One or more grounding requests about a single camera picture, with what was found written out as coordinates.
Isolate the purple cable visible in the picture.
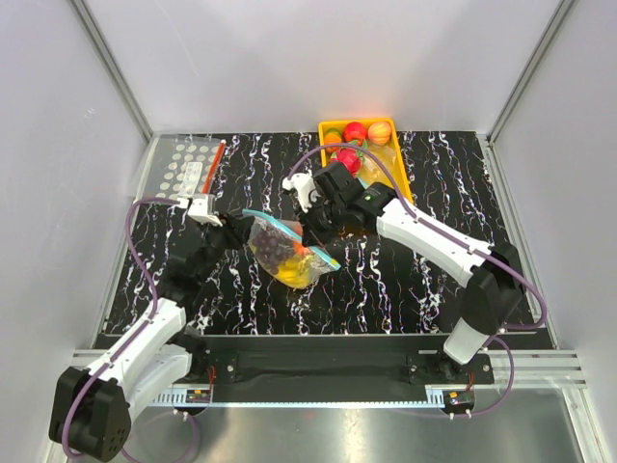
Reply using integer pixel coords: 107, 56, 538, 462
61, 196, 199, 463
288, 143, 550, 419

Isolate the red dragon fruit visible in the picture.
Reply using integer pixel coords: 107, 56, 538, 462
335, 148, 362, 177

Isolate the clear bag in tray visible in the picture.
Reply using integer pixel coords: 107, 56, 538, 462
359, 147, 404, 187

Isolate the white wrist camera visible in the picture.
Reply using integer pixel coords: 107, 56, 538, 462
177, 193, 223, 227
282, 173, 317, 213

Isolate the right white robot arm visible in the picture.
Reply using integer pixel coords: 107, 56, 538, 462
282, 162, 525, 383

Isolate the black marble table mat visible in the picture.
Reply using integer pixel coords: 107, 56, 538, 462
103, 129, 536, 337

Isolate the orange mandarin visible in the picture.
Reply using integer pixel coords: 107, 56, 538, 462
323, 132, 341, 145

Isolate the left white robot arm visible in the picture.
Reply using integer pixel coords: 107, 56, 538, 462
49, 214, 254, 462

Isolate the yellow plastic fruit tray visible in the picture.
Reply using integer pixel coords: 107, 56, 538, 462
318, 118, 414, 203

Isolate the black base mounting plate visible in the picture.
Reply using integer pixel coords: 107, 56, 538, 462
171, 333, 495, 386

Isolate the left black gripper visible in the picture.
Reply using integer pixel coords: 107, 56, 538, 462
197, 211, 255, 284

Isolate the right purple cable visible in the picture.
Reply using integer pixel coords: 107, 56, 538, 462
288, 143, 550, 419

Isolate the red apple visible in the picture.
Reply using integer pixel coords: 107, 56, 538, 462
342, 122, 367, 144

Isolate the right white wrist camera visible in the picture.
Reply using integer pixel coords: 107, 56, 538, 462
282, 173, 317, 213

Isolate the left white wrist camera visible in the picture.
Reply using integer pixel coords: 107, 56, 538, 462
177, 193, 223, 227

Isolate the clear bag teal zipper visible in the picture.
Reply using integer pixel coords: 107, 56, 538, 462
243, 209, 340, 289

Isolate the aluminium frame rail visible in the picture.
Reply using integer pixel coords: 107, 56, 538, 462
62, 349, 589, 411

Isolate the yellow banana bunch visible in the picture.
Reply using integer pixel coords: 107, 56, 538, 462
274, 256, 330, 289

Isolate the peach fruit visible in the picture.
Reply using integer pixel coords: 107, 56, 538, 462
367, 121, 392, 146

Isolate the purple grape bunch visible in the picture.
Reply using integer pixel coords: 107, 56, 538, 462
250, 229, 295, 274

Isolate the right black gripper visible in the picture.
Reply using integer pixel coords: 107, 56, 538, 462
295, 194, 348, 248

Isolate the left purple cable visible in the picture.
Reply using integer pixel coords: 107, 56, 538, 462
61, 196, 199, 463

